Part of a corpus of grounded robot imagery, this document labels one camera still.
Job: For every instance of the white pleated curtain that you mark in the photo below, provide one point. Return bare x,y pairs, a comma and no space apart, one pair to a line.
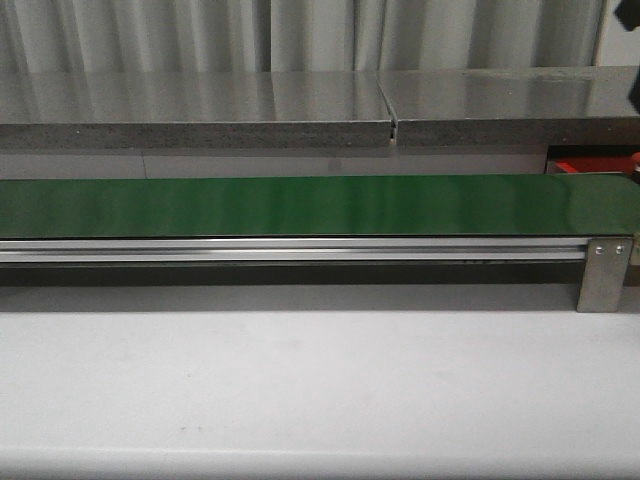
280,36

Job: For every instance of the aluminium conveyor side rail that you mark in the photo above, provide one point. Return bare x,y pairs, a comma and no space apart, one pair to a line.
297,249

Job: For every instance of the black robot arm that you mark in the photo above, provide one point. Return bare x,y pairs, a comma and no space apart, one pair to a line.
627,13

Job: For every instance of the green conveyor belt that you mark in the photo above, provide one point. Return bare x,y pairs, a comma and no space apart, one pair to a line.
413,205

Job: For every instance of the steel conveyor support bracket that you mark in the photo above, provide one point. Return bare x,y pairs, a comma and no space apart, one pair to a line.
606,263

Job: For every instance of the grey stone shelf right slab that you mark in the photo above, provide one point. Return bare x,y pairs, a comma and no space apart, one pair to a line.
553,106

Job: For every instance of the grey stone shelf left slab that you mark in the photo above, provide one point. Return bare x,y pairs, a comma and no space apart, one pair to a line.
177,110

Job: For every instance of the red plastic tray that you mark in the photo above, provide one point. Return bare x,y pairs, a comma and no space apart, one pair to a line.
596,165

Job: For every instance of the grey stone shelf slab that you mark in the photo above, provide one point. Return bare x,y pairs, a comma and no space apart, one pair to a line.
177,110
553,106

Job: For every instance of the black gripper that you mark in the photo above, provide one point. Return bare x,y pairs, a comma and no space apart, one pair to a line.
634,94

